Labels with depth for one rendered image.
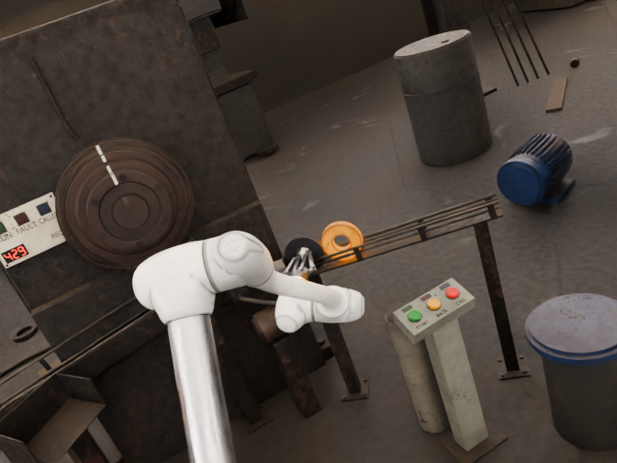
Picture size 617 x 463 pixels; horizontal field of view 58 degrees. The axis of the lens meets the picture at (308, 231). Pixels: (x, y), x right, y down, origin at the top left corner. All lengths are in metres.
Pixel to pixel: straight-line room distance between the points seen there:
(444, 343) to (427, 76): 2.70
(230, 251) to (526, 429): 1.34
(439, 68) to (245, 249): 3.13
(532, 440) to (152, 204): 1.54
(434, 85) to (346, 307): 2.71
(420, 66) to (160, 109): 2.44
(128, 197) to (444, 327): 1.12
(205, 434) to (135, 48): 1.40
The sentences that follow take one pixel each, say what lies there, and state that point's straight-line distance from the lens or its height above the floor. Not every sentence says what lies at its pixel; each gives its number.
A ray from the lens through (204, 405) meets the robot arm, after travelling 1.30.
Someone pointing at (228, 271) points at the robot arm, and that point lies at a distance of 1.28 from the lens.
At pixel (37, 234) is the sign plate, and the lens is 2.22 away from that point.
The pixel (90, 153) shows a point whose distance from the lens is 2.03.
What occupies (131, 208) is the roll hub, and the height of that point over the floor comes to 1.12.
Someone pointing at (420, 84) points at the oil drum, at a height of 0.66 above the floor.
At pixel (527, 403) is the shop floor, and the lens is 2.29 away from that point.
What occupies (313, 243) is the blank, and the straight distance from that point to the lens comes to 2.08.
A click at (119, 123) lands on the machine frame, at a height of 1.37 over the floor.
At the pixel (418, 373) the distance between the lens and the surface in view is 2.04.
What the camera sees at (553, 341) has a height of 0.43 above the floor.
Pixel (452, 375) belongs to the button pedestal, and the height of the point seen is 0.35.
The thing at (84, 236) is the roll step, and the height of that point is 1.09.
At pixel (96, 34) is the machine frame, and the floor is 1.67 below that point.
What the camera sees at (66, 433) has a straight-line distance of 2.05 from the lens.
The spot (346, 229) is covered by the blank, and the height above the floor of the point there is 0.77.
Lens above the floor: 1.62
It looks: 24 degrees down
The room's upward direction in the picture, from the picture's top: 20 degrees counter-clockwise
